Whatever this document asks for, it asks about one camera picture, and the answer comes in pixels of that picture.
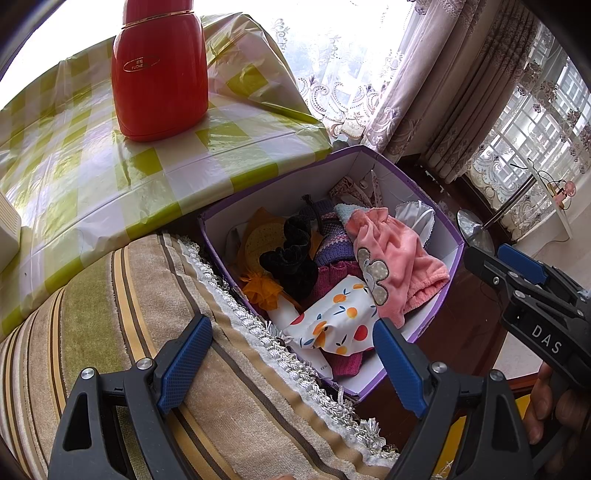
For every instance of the person's right hand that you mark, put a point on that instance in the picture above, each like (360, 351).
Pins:
(535, 401)

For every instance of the pleated beige curtain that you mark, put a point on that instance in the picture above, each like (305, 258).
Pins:
(489, 115)

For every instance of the purple knitted sock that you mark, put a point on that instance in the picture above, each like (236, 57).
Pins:
(332, 240)

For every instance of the striped fringed cushion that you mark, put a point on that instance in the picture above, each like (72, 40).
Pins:
(115, 314)

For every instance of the yellow crocheted cloth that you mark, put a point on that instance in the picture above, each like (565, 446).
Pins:
(263, 235)

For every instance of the white ribbed device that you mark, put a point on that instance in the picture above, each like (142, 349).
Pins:
(8, 235)

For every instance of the magenta knitted sock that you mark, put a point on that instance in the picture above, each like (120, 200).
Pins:
(344, 364)
(334, 277)

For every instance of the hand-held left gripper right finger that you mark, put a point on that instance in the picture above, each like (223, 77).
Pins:
(399, 364)

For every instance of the pink embroidered curtain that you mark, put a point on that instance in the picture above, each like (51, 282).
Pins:
(415, 83)

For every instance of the small pink round item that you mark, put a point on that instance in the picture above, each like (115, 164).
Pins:
(566, 188)

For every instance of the orange mesh scrunchie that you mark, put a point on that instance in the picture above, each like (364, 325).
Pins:
(261, 290)

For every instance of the white lace sheer curtain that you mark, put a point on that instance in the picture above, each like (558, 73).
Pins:
(521, 138)
(341, 92)

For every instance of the yellow plastic item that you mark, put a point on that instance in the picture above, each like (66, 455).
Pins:
(521, 406)

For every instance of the white fruit print cloth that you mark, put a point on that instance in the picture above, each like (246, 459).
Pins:
(332, 318)

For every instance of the green checked plastic tablecloth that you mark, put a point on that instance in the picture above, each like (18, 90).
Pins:
(92, 184)

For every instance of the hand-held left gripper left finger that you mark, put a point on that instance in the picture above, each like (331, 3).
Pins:
(184, 364)

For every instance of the purple cardboard box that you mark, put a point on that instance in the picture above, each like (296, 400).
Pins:
(429, 314)

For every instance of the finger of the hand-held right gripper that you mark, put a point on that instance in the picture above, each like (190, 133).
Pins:
(485, 265)
(521, 265)

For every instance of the pink plush hat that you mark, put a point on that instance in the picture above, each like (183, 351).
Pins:
(397, 263)

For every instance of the dark grey knitted cloth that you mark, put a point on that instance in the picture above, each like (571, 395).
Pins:
(314, 207)

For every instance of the round metal disc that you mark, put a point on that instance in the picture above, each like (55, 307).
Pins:
(473, 230)

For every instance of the black sock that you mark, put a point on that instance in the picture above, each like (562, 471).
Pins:
(286, 258)

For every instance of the light blue towel cloth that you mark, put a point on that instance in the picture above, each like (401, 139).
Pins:
(345, 213)

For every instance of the red thermos flask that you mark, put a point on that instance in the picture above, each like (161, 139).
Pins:
(159, 78)

